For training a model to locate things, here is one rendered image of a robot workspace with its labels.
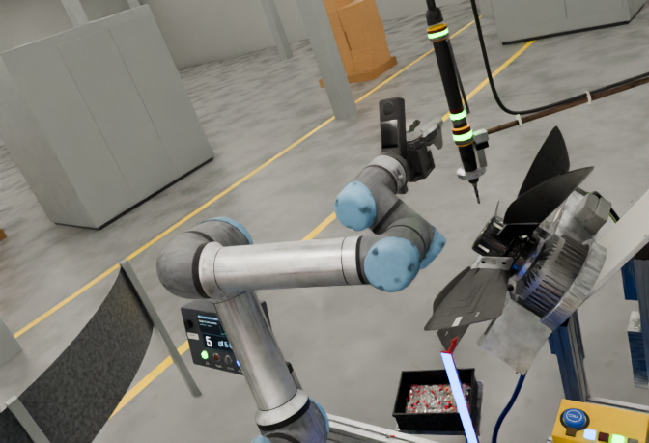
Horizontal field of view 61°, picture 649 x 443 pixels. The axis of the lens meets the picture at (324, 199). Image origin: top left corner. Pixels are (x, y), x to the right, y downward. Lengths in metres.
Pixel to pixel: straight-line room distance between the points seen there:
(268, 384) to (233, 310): 0.16
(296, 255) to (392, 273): 0.16
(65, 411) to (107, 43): 5.50
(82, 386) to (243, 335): 1.65
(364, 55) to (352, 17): 0.64
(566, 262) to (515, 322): 0.21
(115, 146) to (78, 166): 0.52
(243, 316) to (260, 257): 0.23
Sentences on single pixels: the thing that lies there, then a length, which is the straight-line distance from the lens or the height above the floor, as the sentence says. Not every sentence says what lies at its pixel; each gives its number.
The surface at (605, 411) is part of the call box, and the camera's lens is 1.29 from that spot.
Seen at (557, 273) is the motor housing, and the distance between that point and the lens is 1.52.
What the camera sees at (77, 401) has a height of 0.74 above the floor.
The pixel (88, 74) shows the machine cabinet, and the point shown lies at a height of 1.72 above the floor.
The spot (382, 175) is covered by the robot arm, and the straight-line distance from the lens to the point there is 0.96.
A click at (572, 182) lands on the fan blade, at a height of 1.39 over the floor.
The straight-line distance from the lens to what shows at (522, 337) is 1.57.
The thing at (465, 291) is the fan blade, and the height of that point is 1.19.
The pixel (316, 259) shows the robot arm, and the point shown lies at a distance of 0.84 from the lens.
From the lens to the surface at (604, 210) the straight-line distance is 1.79.
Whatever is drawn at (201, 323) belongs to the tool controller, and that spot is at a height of 1.21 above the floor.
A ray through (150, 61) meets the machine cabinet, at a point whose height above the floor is 1.59.
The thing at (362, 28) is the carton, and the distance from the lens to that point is 9.45.
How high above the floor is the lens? 2.03
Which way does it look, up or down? 22 degrees down
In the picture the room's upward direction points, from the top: 20 degrees counter-clockwise
